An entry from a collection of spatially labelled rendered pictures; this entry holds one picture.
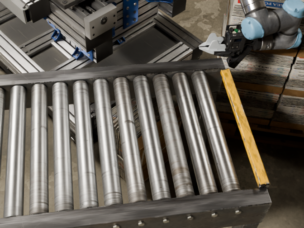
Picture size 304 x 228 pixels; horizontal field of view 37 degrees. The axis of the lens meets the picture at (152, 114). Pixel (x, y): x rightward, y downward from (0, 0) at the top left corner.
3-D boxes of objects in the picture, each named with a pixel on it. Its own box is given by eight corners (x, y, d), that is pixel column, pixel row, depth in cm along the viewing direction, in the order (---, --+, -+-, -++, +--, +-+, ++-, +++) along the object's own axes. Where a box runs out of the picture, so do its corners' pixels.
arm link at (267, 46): (263, 40, 167) (270, 55, 162) (251, 40, 166) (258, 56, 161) (268, 24, 161) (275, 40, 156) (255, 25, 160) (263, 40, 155)
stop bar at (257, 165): (229, 72, 149) (230, 67, 147) (269, 187, 122) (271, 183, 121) (219, 73, 148) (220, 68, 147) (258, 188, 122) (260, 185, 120)
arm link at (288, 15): (284, 15, 146) (276, 40, 154) (312, 7, 149) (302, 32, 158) (271, 1, 150) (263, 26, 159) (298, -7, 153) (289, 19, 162)
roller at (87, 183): (88, 87, 149) (87, 76, 145) (99, 218, 120) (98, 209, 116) (73, 88, 148) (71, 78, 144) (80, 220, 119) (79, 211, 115)
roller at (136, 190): (123, 85, 151) (130, 76, 147) (143, 214, 122) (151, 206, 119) (110, 82, 148) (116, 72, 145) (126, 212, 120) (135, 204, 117)
